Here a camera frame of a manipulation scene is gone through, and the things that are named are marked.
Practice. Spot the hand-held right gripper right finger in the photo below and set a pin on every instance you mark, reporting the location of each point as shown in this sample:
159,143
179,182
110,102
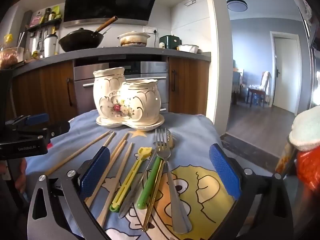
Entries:
225,172

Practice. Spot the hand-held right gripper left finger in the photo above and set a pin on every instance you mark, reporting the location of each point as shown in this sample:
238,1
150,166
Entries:
96,172

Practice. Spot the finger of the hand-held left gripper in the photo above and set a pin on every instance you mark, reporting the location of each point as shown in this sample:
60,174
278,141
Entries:
58,128
37,119

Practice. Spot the silver metal spoon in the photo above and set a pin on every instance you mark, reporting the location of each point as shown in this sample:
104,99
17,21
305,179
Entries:
127,202

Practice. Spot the yellow plastic fruit fork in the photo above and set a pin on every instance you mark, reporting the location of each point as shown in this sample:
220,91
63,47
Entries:
143,153

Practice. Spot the silver metal fork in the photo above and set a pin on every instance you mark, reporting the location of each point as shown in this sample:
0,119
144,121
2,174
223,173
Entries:
180,215

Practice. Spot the gold metal fork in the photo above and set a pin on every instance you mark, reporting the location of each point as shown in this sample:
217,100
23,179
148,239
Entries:
152,200

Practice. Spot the cream floral ceramic utensil holder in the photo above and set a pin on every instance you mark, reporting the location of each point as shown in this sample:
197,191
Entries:
130,97

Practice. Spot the person's left hand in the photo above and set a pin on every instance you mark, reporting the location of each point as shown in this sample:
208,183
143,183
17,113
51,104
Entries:
21,175

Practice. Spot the blue cartoon printed cloth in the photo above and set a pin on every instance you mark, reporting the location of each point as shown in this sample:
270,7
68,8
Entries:
195,135

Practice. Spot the orange patterned container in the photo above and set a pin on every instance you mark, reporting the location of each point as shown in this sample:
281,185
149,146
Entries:
283,157

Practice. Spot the clear food container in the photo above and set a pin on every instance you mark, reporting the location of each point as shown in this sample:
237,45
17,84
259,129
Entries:
8,58

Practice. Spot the cream ceramic drip tray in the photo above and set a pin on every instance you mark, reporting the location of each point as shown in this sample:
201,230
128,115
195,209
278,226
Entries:
150,125

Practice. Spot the white thermos mug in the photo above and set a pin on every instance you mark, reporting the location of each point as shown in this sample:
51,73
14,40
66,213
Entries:
50,46

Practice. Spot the orange cloth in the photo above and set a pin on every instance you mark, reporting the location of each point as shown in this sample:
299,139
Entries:
310,170

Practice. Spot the yellow capped bottle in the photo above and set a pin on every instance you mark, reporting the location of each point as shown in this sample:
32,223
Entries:
8,38

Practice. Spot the dining table with cloth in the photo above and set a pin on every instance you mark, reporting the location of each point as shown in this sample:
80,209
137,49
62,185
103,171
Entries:
237,85

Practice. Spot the wooden chair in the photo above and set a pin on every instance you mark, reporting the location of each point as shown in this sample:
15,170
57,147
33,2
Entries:
260,90

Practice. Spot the narrow wooden cabinet door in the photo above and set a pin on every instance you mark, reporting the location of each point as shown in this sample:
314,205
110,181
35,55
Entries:
192,87

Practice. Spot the white towel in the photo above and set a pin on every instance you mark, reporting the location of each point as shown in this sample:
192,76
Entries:
306,130

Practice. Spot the stainless steel built-in oven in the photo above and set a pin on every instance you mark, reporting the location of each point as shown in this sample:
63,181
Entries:
150,70

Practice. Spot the grey kitchen counter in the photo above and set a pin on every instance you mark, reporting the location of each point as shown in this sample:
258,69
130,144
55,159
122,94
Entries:
140,51

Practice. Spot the white room door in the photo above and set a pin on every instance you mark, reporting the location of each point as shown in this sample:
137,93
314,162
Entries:
287,75

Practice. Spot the white clay pot with lid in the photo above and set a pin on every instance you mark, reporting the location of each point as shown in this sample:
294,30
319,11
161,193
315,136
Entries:
133,38

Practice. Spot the white bowl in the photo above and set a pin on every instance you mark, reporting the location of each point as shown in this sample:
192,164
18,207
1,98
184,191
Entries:
187,48

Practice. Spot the grey refrigerator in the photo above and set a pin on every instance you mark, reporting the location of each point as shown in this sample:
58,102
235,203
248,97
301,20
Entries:
313,67

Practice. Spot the black range hood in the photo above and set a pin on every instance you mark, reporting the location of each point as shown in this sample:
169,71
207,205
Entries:
110,0

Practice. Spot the green air fryer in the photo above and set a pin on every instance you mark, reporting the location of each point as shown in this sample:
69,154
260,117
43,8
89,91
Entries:
170,41

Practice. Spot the round ceiling lamp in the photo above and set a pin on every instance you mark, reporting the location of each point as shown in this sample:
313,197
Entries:
237,5

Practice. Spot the black wall spice rack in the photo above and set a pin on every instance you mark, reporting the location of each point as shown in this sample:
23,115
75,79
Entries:
45,23

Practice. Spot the white wall socket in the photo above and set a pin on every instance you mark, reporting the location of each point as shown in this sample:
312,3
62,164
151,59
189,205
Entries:
149,30

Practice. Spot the metal wall hook bar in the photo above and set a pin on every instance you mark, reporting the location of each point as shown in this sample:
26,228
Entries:
193,2

